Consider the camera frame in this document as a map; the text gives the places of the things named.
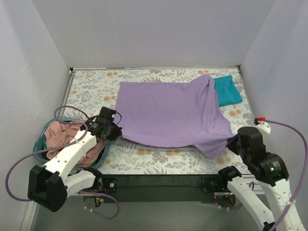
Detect folded teal t shirt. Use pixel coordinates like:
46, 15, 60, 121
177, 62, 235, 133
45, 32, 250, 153
214, 75, 243, 107

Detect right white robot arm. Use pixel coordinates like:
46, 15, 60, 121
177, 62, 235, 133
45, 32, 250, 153
218, 125, 305, 231

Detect aluminium frame rail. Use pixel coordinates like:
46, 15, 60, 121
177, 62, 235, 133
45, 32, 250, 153
21, 174, 301, 231

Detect green garment in basket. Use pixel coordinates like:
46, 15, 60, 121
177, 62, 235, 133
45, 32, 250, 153
35, 141, 109, 170

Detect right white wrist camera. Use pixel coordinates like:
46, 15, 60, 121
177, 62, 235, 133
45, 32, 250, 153
254, 117, 271, 135

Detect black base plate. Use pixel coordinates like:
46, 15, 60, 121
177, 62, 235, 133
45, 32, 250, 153
98, 174, 229, 203

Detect pink t shirt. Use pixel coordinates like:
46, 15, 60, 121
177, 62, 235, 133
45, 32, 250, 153
44, 121, 107, 167

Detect purple t shirt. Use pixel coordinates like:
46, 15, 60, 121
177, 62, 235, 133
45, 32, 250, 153
115, 74, 233, 158

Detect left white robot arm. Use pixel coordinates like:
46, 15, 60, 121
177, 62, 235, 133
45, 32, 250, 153
27, 107, 122, 212

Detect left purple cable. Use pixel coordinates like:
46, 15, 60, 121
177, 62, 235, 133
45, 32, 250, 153
5, 105, 120, 219

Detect teal plastic basket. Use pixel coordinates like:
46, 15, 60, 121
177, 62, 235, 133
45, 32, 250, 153
33, 119, 111, 170

